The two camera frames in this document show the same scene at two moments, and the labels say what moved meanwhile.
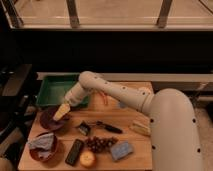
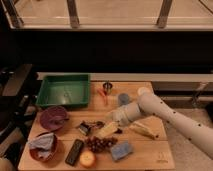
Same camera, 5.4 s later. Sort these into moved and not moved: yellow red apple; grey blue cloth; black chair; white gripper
Moved: white gripper
Not moved: black chair; grey blue cloth; yellow red apple
